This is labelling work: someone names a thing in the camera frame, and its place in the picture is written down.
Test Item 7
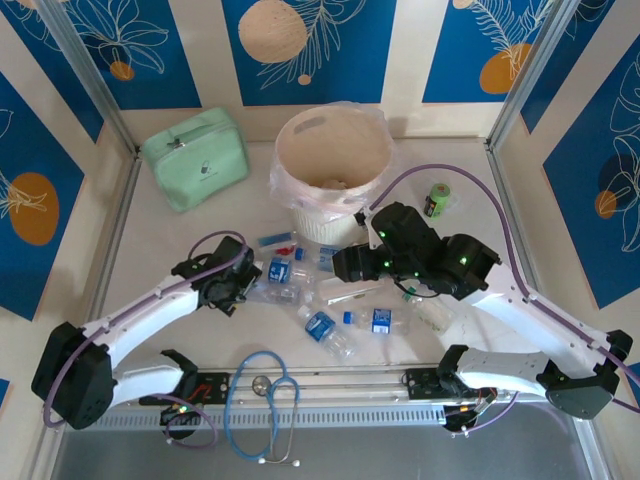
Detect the clear rectangular plastic bottle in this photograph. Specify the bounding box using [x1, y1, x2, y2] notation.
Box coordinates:
[316, 276, 389, 307]

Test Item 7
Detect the clear bottle with red marks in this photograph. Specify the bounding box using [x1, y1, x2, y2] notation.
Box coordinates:
[256, 231, 296, 257]

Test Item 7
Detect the crushed clear plastic bottle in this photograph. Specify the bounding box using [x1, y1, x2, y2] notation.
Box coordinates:
[248, 282, 312, 308]

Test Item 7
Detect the clear bottle with green cap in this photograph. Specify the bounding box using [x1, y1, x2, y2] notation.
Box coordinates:
[401, 291, 457, 337]

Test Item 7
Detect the cream waste bin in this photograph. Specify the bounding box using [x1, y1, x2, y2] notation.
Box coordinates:
[274, 102, 394, 247]

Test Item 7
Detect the clear pink bin liner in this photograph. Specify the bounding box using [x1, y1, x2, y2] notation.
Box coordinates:
[268, 101, 401, 211]

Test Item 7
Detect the small green cylindrical container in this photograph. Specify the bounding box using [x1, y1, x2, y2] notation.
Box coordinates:
[423, 182, 460, 220]

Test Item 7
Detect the green medicine bag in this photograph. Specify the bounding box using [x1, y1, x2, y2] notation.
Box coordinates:
[141, 107, 251, 214]

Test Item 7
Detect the blue stethoscope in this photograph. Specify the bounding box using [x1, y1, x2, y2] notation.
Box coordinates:
[222, 350, 302, 468]

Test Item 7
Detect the brushed metal panel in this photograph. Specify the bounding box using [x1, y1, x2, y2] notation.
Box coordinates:
[49, 428, 589, 480]

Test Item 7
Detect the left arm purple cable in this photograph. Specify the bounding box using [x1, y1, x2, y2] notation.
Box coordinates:
[42, 229, 251, 429]

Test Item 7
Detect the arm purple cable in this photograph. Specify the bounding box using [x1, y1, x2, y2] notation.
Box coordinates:
[42, 229, 251, 429]
[368, 163, 640, 416]

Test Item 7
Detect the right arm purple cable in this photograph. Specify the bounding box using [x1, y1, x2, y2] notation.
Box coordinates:
[368, 163, 640, 416]

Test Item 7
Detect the aluminium side frame rail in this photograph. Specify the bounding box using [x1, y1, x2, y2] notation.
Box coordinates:
[485, 142, 614, 480]
[29, 152, 146, 480]

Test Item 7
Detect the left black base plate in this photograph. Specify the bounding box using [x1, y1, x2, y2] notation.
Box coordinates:
[138, 370, 232, 407]

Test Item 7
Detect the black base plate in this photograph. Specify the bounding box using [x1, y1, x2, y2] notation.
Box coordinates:
[403, 368, 501, 402]
[138, 370, 232, 407]

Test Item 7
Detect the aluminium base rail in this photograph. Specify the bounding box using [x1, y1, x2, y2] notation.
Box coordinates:
[42, 364, 591, 416]

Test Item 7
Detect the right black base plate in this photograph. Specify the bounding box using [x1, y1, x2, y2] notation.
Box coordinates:
[403, 368, 501, 402]

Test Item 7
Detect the grey slotted cable duct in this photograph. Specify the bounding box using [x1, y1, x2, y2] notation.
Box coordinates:
[62, 404, 449, 432]

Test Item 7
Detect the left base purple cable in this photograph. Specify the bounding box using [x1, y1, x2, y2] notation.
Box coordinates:
[163, 394, 220, 447]

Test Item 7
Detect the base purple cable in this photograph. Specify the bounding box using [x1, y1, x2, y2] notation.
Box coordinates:
[163, 394, 220, 447]
[443, 389, 522, 437]

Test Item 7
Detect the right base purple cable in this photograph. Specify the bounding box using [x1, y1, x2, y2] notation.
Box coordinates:
[443, 389, 522, 437]

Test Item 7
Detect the aluminium frame post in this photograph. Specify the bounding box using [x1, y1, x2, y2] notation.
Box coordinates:
[485, 0, 585, 151]
[35, 0, 144, 159]

